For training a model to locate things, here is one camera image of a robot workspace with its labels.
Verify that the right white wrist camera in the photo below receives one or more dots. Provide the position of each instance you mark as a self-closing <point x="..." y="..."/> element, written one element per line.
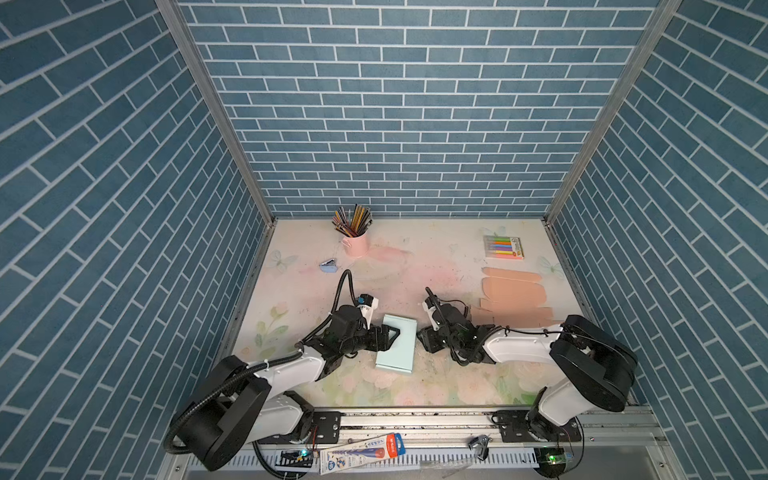
<point x="431" y="307"/>

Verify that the pink paper box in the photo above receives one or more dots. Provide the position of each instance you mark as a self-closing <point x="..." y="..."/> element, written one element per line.
<point x="512" y="298"/>

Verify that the small metal clip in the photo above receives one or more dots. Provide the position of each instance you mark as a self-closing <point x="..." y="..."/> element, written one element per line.
<point x="479" y="446"/>

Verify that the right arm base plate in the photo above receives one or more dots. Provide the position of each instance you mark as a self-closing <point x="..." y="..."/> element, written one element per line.
<point x="517" y="426"/>

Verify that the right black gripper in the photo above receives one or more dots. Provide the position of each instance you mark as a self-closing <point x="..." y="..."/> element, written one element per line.
<point x="441" y="334"/>

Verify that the bundle of coloured pencils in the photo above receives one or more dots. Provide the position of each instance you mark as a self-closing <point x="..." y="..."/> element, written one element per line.
<point x="354" y="222"/>

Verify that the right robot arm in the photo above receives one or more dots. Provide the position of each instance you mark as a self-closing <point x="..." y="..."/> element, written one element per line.
<point x="598" y="370"/>

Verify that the light blue paper box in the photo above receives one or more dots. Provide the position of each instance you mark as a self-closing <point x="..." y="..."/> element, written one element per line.
<point x="400" y="356"/>

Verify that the pack of coloured markers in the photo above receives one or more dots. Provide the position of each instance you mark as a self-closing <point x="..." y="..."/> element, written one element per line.
<point x="503" y="247"/>

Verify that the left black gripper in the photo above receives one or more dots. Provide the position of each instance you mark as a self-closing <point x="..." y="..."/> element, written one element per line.
<point x="372" y="337"/>

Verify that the red blue white package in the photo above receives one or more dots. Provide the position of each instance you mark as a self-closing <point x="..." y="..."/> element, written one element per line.
<point x="362" y="453"/>

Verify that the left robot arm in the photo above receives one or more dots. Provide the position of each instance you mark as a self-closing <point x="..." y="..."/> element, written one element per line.
<point x="239" y="403"/>

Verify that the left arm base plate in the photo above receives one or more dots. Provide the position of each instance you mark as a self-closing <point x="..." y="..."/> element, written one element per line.
<point x="320" y="428"/>

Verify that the pink pencil bucket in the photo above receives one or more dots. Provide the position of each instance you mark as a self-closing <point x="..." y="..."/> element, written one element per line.
<point x="356" y="247"/>

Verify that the aluminium mounting rail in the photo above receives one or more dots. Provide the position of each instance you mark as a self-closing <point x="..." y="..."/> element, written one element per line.
<point x="445" y="429"/>

